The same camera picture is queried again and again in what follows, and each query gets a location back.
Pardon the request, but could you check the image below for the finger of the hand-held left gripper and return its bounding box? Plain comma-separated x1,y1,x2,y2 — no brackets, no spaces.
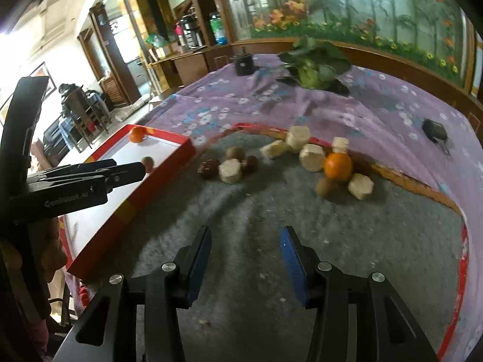
28,159,117,177
26,161,146,196

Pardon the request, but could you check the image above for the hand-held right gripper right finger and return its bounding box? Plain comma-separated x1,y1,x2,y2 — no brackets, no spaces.
280,225,440,362

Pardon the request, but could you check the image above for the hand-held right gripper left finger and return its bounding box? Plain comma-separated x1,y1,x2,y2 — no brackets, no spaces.
65,225,213,362

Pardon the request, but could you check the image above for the red box with white inside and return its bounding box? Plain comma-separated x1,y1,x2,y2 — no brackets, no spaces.
66,124,197,278

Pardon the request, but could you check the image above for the dark red jujube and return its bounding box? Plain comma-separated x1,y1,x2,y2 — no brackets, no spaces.
198,159,221,179
241,155,260,176

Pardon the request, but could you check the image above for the large orange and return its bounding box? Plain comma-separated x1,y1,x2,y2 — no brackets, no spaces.
324,152,354,182

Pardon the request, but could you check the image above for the person's left forearm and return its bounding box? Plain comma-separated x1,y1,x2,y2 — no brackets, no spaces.
24,315,51,360

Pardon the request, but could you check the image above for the person's left hand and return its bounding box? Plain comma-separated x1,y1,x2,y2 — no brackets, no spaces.
38,217,69,284

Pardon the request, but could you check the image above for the dark metal chair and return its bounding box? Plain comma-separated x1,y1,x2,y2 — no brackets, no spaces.
58,83,111,153

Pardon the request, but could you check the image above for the beige striped cushion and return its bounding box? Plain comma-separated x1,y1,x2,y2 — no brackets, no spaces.
115,96,153,122

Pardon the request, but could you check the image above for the grey felt mat red edge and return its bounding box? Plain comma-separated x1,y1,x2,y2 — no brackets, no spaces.
128,122,470,362

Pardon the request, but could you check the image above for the wooden shelf cabinet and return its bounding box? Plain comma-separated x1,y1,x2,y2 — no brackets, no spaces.
128,0,232,91

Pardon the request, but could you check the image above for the green bag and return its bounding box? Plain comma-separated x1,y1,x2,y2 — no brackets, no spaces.
145,32,169,49

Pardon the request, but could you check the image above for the purple floral cloth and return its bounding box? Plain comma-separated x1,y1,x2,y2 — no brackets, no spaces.
139,53,483,362

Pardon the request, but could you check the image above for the black thermos jug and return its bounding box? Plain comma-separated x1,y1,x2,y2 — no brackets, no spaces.
180,15,204,48

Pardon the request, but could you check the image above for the black round container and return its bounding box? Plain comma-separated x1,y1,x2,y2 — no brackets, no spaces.
232,48,258,77

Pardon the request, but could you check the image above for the green-capped clear bottle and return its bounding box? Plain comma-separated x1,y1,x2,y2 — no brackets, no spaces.
209,12,227,45

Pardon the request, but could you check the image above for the black key fob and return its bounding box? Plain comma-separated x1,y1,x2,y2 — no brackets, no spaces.
422,119,451,156

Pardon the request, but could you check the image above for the green bok choy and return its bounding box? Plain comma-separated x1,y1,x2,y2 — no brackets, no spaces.
277,38,351,92

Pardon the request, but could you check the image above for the flower mural panel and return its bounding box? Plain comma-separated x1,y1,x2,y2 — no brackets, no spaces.
222,0,472,84

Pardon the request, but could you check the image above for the framed wall picture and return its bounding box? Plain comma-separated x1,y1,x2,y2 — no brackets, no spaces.
21,61,50,100

